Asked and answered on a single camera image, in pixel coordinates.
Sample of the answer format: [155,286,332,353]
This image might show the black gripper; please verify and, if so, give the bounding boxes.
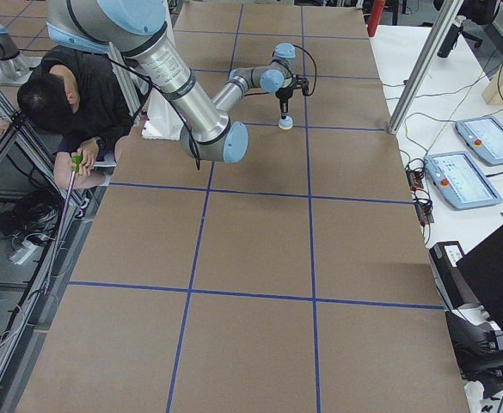
[275,79,298,120]

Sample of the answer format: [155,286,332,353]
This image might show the blue call bell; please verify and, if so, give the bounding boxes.
[278,116,293,130]

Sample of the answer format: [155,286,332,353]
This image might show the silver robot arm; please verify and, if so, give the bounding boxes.
[47,1,297,163]

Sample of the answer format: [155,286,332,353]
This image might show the second grey robot arm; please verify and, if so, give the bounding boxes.
[0,24,41,84]

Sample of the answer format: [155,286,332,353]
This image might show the person's hand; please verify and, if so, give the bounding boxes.
[77,138,100,176]

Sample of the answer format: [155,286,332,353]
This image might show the red fire extinguisher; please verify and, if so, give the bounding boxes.
[367,0,385,37]

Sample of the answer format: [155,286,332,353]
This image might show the orange electronics board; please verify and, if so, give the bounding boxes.
[406,168,425,191]

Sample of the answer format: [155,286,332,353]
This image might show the black bottle on table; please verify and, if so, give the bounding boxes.
[437,15,466,59]

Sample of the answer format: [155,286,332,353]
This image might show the near teach pendant tablet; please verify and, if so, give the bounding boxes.
[424,151,502,210]

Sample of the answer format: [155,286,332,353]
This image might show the teach pendant tablet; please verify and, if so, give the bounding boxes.
[424,151,502,210]
[455,116,503,166]

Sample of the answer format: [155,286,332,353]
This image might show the seated person in black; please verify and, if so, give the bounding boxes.
[17,46,133,189]

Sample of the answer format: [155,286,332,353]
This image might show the far teach pendant tablet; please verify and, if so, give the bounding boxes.
[455,116,503,166]

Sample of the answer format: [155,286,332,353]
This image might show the black box with label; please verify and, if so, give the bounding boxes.
[428,241,480,310]

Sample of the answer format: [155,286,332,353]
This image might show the white power strip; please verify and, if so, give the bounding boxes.
[9,240,38,265]

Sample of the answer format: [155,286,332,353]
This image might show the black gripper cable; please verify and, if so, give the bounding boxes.
[291,44,318,97]

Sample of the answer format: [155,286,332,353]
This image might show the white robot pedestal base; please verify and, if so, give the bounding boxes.
[142,89,183,141]

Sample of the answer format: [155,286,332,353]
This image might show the aluminium frame post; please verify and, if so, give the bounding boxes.
[387,0,463,135]

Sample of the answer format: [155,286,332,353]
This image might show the green handled grabber stick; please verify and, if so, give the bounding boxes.
[39,154,83,295]

